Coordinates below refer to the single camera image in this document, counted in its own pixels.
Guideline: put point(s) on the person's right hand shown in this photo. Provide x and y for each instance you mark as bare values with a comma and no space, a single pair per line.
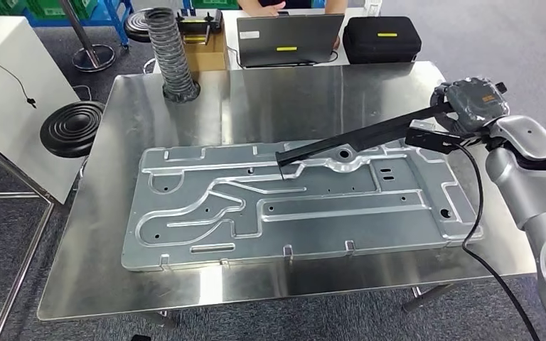
266,7

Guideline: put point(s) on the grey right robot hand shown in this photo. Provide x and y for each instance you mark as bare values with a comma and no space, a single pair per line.
475,106

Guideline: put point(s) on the black plastic car panel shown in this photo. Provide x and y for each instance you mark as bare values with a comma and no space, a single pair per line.
362,136

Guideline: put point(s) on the person's left forearm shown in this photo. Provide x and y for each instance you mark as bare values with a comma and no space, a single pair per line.
336,5

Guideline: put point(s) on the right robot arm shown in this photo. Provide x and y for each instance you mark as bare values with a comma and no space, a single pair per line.
532,188

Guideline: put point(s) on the steel workbench table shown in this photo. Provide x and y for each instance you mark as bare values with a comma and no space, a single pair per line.
113,235

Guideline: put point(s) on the cardboard box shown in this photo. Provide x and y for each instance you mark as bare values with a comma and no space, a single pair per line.
207,54

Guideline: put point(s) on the black case yellow label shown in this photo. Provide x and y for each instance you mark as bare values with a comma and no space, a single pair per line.
381,42

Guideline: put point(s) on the black round stool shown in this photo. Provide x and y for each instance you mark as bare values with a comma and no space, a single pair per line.
136,26
73,129

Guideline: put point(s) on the blue metal cart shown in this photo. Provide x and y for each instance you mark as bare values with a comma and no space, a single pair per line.
113,16

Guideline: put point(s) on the stamped metal plate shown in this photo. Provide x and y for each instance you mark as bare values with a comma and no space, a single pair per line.
301,216

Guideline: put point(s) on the green plastic crate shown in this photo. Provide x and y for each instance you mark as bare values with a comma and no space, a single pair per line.
42,5

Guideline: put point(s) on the white cabinet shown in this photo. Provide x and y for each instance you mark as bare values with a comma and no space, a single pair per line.
0,117

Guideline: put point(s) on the steel side table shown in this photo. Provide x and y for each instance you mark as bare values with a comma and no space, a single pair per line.
14,235

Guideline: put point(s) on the chrome pedestal stand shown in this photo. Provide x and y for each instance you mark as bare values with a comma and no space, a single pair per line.
89,54

